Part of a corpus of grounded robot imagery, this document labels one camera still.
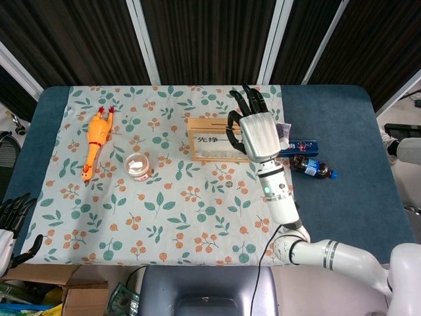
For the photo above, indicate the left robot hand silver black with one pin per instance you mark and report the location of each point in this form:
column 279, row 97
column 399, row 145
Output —
column 6, row 247

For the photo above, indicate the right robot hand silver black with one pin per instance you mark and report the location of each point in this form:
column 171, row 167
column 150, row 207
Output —
column 260, row 138

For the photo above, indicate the silver coin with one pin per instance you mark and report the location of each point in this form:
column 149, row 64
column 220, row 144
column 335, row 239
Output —
column 229, row 183

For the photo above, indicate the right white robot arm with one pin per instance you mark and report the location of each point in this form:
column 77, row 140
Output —
column 283, row 207

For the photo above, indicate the purple tube white cap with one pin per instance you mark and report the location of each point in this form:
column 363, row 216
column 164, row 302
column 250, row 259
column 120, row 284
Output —
column 287, row 130

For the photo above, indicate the blue rectangular carton box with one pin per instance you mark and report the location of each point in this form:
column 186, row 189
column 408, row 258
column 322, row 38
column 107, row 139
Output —
column 306, row 146

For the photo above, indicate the cola bottle blue label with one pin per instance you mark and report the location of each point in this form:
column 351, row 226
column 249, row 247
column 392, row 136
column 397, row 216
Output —
column 310, row 166

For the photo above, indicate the blue plastic bag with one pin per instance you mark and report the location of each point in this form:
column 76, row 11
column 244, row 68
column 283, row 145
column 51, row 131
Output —
column 19, row 311

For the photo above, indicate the yellow plastic bag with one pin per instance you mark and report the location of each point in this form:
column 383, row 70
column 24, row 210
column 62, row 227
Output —
column 51, row 296

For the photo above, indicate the black mesh office chair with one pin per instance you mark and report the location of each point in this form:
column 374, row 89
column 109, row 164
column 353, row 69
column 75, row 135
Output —
column 8, row 158

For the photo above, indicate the brown cardboard box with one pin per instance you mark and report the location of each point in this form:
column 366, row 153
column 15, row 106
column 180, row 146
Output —
column 85, row 299

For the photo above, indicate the dark ribbed partition panel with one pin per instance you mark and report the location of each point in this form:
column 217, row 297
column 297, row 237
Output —
column 371, row 49
column 72, row 39
column 210, row 39
column 13, row 95
column 296, row 42

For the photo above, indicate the chair base with casters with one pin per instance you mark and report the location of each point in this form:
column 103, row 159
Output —
column 19, row 130

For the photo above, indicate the floral leaf print tablecloth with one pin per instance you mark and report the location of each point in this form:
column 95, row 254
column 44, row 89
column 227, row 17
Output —
column 164, row 214

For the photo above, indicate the clear plastic jar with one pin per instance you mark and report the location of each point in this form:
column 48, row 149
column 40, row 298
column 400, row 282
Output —
column 136, row 164

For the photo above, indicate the green printed plastic bag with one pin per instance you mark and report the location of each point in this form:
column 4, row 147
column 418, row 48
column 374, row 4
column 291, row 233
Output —
column 123, row 301

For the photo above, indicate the white sneaker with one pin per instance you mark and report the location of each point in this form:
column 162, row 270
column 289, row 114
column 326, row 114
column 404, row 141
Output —
column 391, row 148

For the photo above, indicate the black flat device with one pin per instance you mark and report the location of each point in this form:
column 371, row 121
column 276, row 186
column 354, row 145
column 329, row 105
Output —
column 398, row 130

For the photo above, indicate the orange rubber chicken toy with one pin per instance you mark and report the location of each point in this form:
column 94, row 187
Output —
column 98, row 131

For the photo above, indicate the grey blue chair seat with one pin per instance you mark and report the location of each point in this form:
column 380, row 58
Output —
column 207, row 289

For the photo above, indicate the chrome chair leg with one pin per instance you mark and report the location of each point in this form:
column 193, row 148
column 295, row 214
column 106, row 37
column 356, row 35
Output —
column 412, row 209

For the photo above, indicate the wooden coin box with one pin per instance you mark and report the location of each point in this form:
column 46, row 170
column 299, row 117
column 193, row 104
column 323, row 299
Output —
column 204, row 126

